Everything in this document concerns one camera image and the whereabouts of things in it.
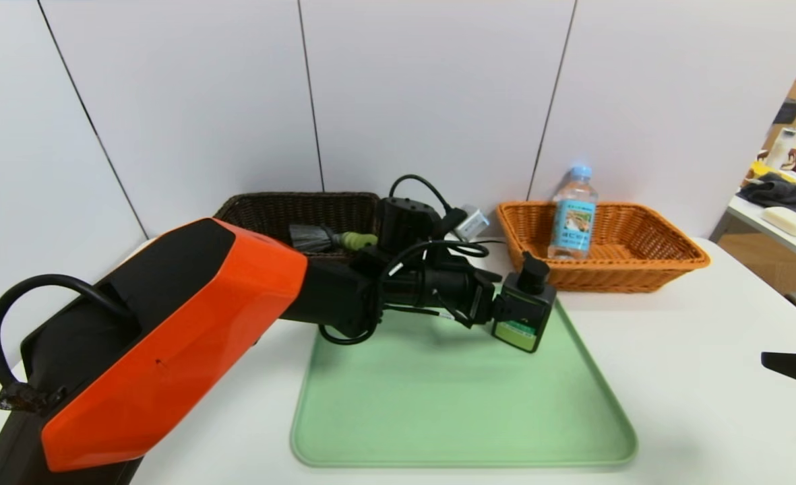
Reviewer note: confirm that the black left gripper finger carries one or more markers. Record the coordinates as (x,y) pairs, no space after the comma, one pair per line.
(515,311)

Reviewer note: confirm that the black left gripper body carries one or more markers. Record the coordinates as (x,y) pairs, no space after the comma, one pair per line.
(486,302)

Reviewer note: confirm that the black pump bottle green label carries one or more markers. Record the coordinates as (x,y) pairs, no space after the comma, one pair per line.
(526,337)

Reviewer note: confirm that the clear water bottle blue cap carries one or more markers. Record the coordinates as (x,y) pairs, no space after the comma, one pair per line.
(573,222)

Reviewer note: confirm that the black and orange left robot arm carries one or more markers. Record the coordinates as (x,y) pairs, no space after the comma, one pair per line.
(168,337)

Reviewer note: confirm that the orange wicker basket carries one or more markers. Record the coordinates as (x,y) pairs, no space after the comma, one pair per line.
(640,269)

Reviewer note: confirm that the dark brown wicker basket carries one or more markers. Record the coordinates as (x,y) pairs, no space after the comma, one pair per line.
(269,212)

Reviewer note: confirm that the light green plastic tray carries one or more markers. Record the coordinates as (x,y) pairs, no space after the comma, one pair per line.
(465,404)

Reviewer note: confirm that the white soap block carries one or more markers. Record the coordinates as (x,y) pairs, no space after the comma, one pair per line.
(787,222)

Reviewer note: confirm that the dark grey cloth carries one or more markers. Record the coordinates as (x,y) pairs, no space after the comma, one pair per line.
(782,194)

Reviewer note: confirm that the yellow background item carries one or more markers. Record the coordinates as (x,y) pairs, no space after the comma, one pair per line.
(765,172)

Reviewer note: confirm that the white plastic bottle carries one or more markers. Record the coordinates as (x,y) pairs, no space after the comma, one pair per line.
(778,151)

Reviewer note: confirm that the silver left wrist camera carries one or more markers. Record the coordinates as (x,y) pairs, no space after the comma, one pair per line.
(473,222)

